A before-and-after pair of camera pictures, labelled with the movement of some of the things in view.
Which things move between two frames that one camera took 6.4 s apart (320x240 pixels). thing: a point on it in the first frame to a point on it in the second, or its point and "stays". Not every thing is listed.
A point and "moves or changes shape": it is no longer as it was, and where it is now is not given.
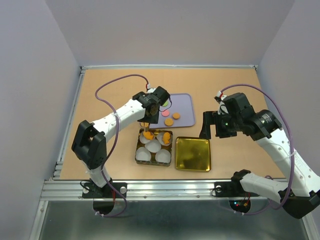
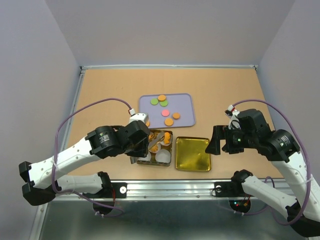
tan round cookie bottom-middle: (168, 122) stays
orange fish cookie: (166, 137) stays
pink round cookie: (165, 113) stays
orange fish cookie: (148, 135) stays
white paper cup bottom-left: (143, 154) stays
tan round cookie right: (176, 115) stays
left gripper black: (153, 120) to (143, 150)
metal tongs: (146, 129) moves or changes shape
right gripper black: (211, 117) to (221, 132)
